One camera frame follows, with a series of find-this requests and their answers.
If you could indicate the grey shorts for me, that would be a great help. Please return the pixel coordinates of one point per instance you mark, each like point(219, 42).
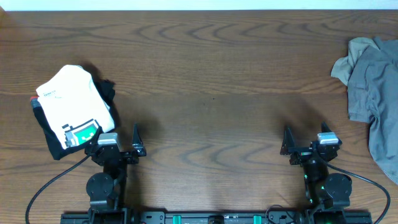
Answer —
point(372, 98)

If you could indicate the folded black garment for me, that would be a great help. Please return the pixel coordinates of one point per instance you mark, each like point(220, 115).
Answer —
point(106, 90)

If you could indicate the beige khaki garment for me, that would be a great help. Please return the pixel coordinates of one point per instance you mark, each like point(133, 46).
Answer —
point(344, 66)

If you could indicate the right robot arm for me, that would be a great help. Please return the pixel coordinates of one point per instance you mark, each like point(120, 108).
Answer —
point(327, 193)

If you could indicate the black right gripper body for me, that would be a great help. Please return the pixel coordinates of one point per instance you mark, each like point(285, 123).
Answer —
point(301, 155)

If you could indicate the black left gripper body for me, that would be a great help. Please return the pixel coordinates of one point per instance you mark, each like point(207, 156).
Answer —
point(130, 159)

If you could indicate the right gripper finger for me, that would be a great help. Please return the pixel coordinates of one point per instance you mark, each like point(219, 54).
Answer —
point(325, 128)
point(288, 142)

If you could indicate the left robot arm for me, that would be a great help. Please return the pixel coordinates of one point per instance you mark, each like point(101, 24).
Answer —
point(106, 189)

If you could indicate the folded white printed t-shirt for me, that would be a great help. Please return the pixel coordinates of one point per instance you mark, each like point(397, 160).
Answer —
point(73, 106)

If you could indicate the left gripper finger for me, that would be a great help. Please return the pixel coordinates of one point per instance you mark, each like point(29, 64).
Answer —
point(136, 139)
point(94, 139)

